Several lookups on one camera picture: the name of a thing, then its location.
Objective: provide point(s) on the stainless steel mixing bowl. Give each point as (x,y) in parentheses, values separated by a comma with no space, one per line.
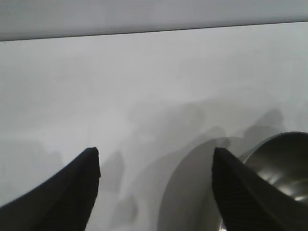
(284,163)

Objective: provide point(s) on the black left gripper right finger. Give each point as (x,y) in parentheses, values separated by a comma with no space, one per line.
(245,199)

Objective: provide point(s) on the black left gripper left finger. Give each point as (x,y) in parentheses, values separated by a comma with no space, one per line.
(62,192)

